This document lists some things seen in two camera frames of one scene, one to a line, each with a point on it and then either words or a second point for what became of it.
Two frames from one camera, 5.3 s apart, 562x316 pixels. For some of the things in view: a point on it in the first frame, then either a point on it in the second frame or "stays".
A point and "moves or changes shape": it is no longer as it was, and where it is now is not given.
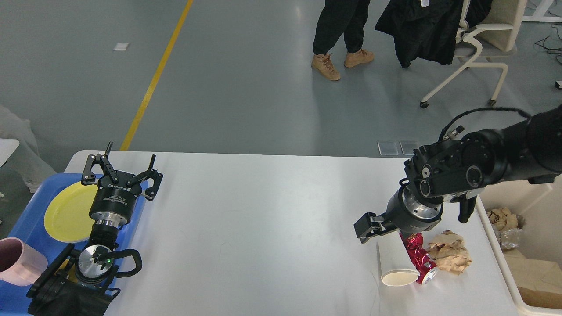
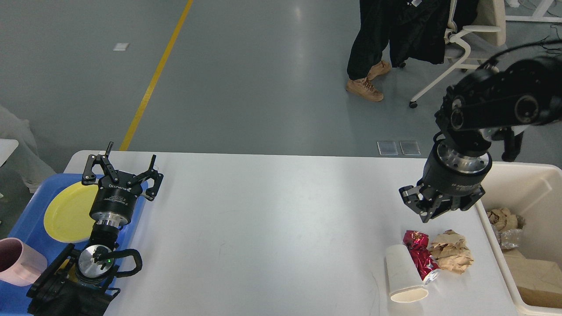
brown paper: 502,219 stays
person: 337,17 → 383,23
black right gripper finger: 370,225 → 427,209
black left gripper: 114,203 stays
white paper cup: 397,266 moves or changes shape
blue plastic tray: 30,224 stays
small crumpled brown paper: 448,252 stays
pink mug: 20,264 stays
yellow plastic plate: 67,217 stays
